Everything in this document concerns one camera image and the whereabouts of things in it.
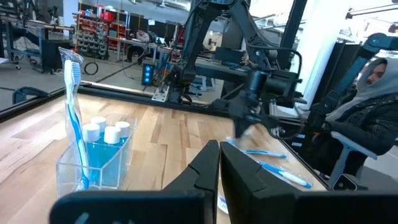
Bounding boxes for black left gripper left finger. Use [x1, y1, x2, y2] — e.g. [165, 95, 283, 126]
[162, 139, 220, 224]

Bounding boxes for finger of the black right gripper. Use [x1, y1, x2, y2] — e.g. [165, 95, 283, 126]
[233, 120, 243, 139]
[241, 118, 251, 138]

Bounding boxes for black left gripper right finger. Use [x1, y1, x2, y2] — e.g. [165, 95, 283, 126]
[219, 141, 301, 224]

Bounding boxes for blue toothbrush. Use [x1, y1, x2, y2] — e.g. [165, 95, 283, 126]
[257, 160, 313, 190]
[58, 46, 91, 191]
[226, 136, 289, 159]

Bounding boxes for computer tower blue lights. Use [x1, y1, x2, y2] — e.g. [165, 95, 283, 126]
[141, 62, 156, 87]

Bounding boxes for grey office chair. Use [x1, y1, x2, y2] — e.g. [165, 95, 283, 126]
[328, 130, 398, 191]

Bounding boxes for person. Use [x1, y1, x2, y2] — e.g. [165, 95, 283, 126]
[126, 28, 150, 65]
[323, 57, 398, 177]

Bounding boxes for grey desk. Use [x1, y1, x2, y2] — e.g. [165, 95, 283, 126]
[116, 36, 178, 63]

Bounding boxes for clear acrylic organizer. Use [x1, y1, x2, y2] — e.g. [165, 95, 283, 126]
[55, 112, 138, 200]

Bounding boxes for red bin shelf rack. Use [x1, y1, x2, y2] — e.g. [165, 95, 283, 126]
[73, 2, 129, 60]

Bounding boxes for black workbench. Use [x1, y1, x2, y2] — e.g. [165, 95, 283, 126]
[0, 0, 75, 74]

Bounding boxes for black rig post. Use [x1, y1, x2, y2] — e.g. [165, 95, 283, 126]
[276, 0, 309, 72]

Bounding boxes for black table frame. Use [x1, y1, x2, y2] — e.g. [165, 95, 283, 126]
[0, 81, 330, 191]

